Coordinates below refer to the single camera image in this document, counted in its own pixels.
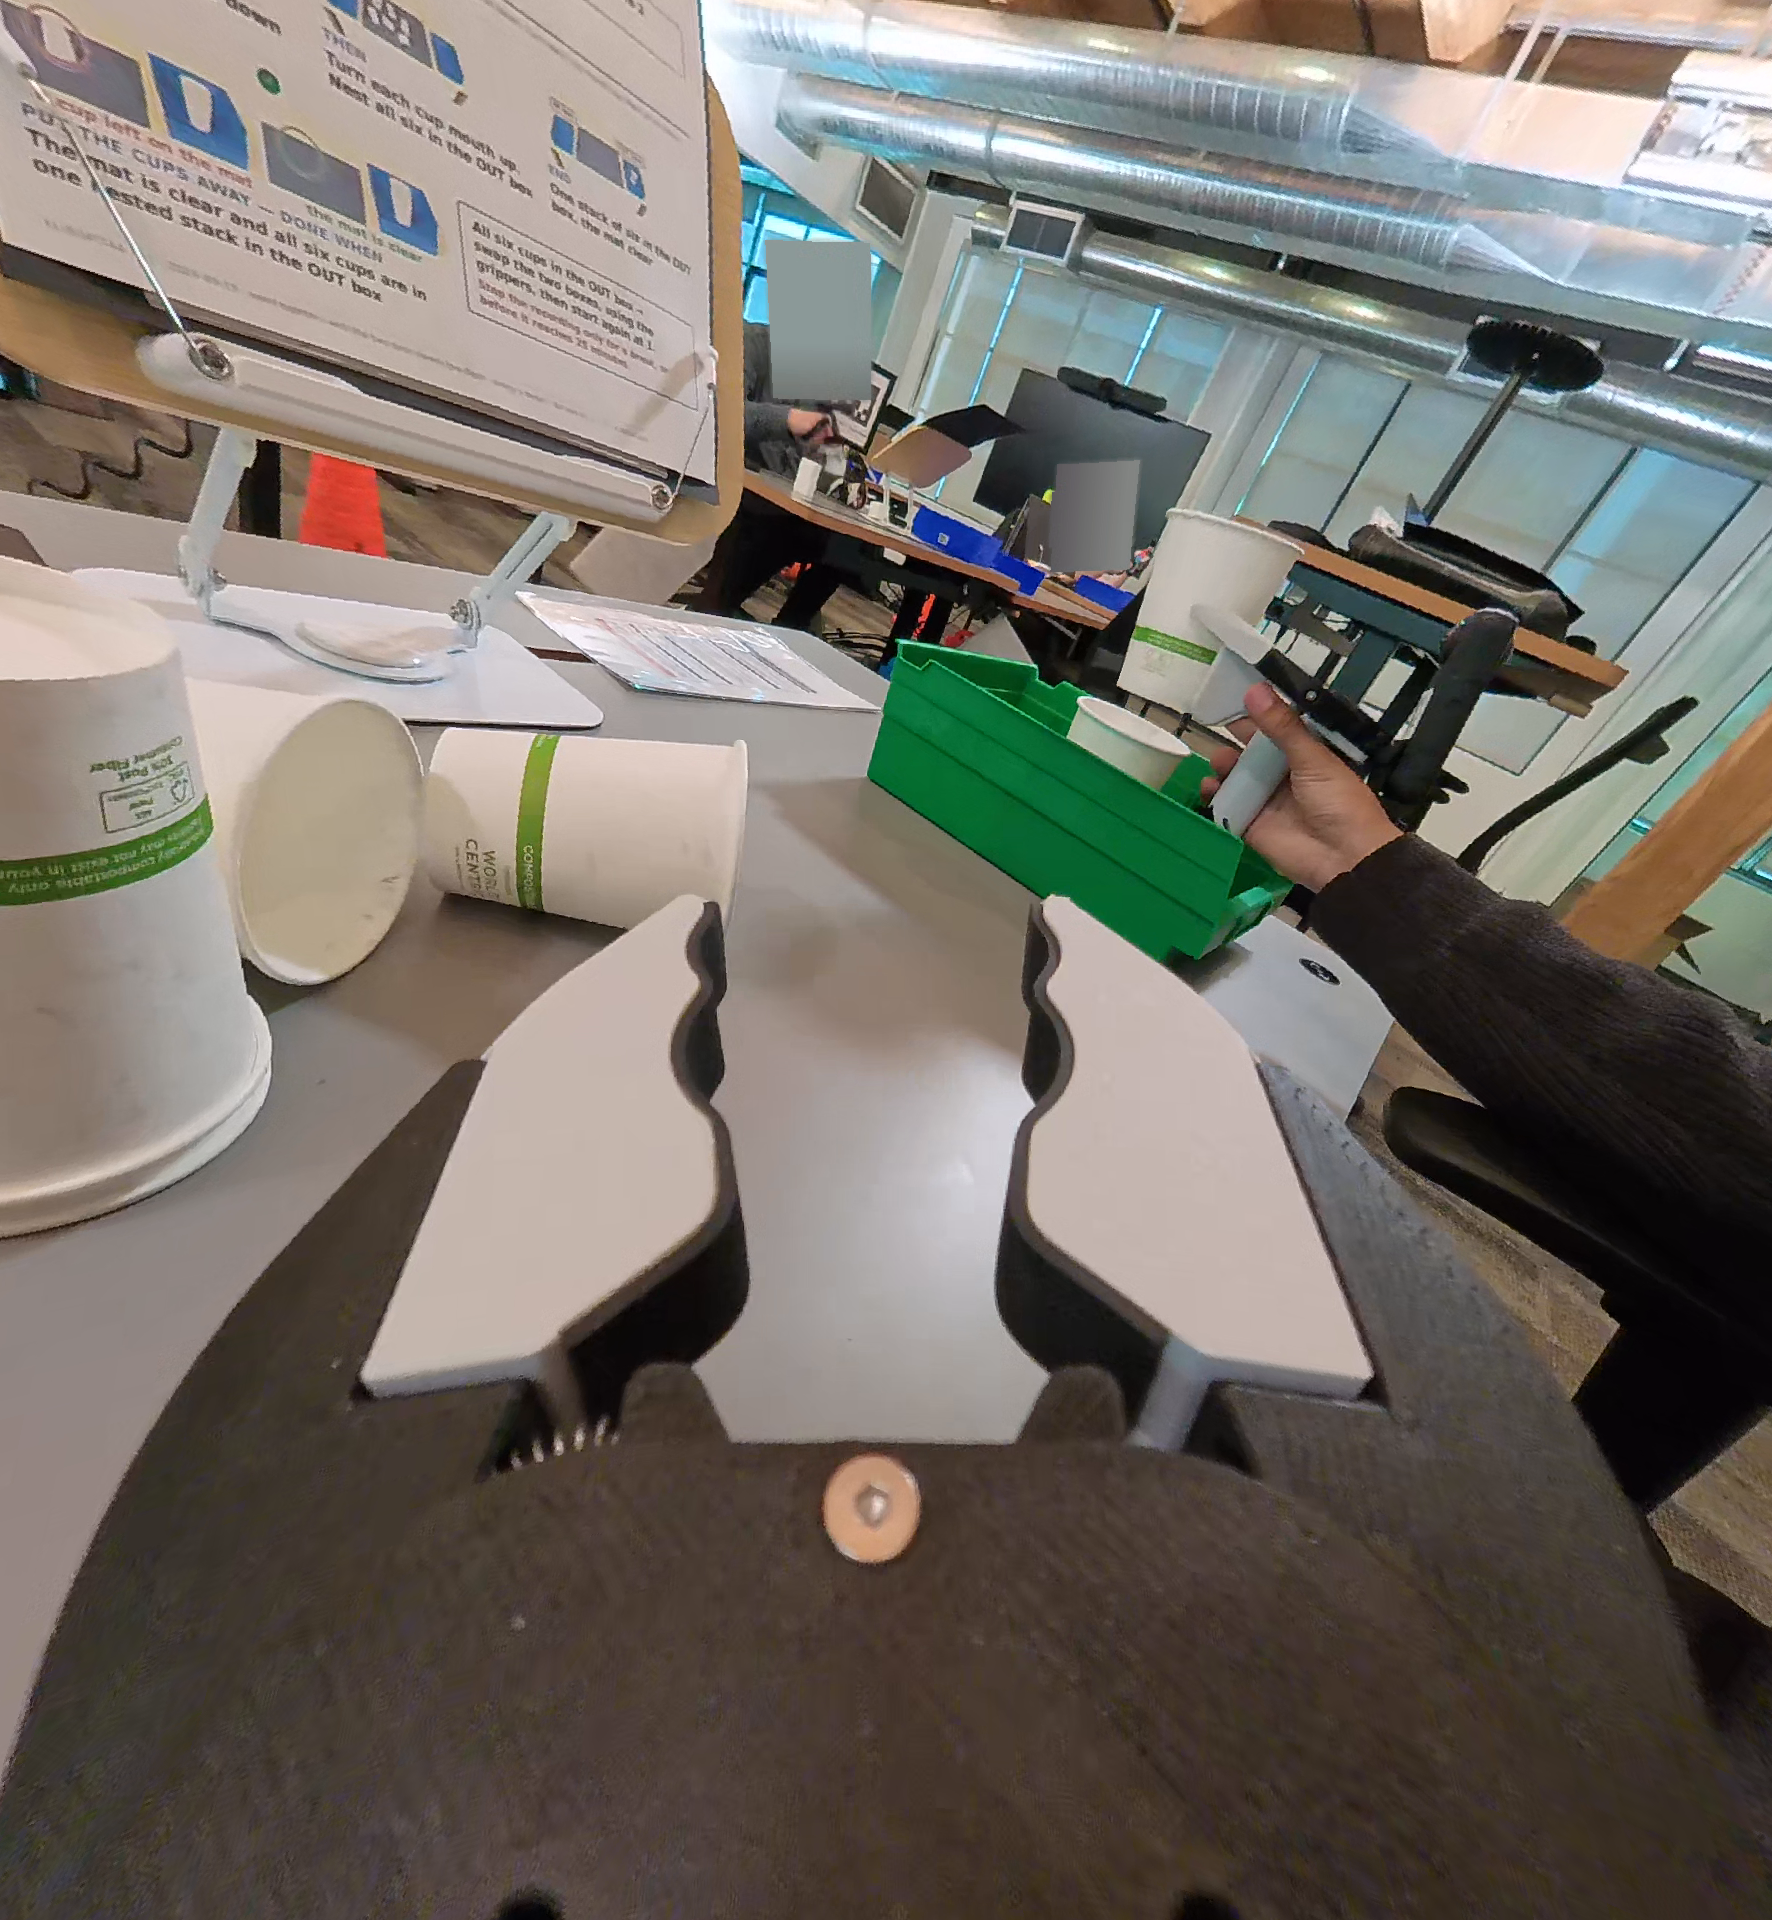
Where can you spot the black computer monitor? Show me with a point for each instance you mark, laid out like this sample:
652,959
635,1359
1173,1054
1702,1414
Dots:
1097,444

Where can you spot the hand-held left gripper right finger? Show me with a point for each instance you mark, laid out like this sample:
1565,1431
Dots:
1187,1201

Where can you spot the grey desk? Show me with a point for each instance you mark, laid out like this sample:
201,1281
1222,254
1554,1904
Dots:
857,1049

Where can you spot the person's right hand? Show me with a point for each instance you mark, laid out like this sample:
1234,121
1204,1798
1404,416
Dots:
1336,824

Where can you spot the blue plastic bin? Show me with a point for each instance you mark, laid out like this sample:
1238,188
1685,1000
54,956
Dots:
976,547

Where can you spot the orange traffic cone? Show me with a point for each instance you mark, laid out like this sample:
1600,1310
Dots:
344,510

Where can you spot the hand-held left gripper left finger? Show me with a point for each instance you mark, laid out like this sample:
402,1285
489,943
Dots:
556,1201

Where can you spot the laminated paper sheet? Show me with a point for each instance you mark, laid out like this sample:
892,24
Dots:
707,654

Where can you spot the printed instruction board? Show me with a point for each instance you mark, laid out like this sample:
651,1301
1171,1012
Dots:
376,150

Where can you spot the black bag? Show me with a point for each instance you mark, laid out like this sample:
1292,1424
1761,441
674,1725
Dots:
1456,564

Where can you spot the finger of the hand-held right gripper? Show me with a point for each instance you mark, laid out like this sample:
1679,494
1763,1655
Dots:
1240,633

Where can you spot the round wooden board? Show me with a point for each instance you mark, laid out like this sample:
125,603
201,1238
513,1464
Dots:
918,450

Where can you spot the person's right forearm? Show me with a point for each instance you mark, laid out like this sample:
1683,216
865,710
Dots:
1578,1034

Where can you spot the black-legged standing desk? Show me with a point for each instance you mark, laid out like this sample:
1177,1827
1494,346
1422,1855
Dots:
1425,600

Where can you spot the wooden post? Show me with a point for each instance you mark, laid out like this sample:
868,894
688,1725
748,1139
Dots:
1726,795

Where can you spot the wooden desk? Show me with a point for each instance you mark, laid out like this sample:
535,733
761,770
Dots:
857,532

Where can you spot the white board stand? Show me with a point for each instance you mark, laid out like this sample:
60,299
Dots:
452,681

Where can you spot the green plastic bin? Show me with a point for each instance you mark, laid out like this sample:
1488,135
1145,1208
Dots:
1036,810

